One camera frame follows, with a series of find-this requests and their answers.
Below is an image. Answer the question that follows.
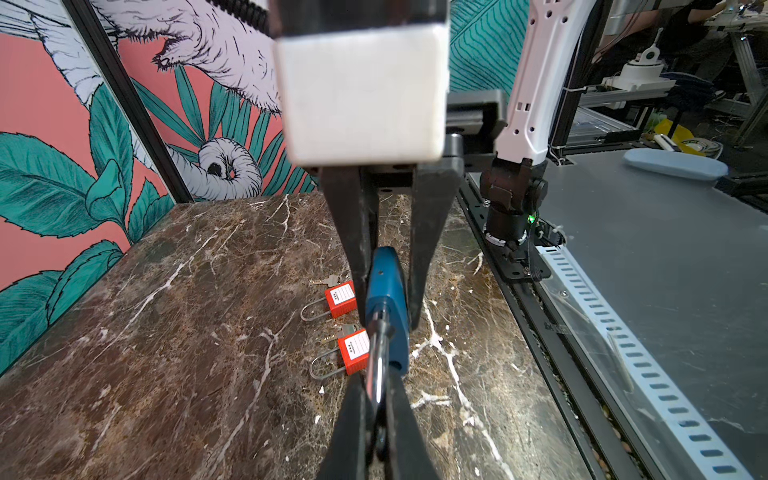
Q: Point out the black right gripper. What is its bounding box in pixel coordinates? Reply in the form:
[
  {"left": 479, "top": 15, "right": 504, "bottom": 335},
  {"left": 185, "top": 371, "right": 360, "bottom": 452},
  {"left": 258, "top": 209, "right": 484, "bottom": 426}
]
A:
[{"left": 269, "top": 1, "right": 504, "bottom": 329}]

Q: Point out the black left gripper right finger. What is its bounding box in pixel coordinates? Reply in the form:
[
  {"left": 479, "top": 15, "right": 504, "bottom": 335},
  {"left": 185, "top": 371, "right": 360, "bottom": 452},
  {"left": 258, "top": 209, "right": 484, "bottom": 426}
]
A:
[{"left": 383, "top": 370, "right": 440, "bottom": 480}]

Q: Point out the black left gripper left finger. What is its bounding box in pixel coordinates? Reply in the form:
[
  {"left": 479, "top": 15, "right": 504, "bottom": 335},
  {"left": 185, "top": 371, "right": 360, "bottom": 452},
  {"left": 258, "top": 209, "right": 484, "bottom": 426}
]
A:
[{"left": 316, "top": 373, "right": 370, "bottom": 479}]

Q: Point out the red padlock long shackle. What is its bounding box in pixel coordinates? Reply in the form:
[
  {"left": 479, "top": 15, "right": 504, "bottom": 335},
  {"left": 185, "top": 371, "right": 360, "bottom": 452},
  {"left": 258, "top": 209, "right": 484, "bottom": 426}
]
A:
[{"left": 308, "top": 329, "right": 370, "bottom": 381}]

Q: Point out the blue padlock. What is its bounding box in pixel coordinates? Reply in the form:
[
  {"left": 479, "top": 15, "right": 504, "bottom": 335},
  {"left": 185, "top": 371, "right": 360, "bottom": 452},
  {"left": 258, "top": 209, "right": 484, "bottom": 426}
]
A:
[{"left": 364, "top": 247, "right": 410, "bottom": 412}]

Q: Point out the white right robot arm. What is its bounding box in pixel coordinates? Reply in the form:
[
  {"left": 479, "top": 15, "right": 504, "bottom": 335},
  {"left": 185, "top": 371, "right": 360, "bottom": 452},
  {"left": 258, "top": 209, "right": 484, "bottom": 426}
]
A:
[{"left": 269, "top": 1, "right": 593, "bottom": 325}]

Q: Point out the red padlock white label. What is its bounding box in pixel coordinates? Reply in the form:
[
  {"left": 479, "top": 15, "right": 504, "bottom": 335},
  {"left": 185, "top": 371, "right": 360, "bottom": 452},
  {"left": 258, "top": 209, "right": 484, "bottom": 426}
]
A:
[{"left": 300, "top": 281, "right": 357, "bottom": 322}]

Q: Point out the blue oval pad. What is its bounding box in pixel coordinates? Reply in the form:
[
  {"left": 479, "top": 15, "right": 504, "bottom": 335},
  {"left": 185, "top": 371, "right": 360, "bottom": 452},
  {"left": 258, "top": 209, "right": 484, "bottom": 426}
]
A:
[{"left": 623, "top": 148, "right": 729, "bottom": 181}]

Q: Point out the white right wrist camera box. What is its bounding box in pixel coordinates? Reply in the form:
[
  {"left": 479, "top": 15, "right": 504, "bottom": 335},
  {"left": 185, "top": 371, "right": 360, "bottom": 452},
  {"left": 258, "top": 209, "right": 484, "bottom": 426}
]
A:
[{"left": 274, "top": 23, "right": 449, "bottom": 168}]

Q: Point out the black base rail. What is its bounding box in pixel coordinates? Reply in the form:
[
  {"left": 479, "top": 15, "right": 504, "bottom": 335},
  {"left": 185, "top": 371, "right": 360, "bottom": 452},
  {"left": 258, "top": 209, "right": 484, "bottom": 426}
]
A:
[{"left": 459, "top": 175, "right": 647, "bottom": 479}]

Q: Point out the black enclosure corner post left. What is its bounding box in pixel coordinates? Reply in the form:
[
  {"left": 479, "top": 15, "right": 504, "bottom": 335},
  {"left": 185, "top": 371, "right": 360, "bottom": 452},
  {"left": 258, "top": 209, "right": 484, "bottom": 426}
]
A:
[{"left": 62, "top": 0, "right": 193, "bottom": 203}]

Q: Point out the white slotted cable duct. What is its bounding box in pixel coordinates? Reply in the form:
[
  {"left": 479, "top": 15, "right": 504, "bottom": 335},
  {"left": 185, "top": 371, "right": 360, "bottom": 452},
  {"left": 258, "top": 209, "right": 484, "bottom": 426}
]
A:
[{"left": 538, "top": 247, "right": 751, "bottom": 479}]

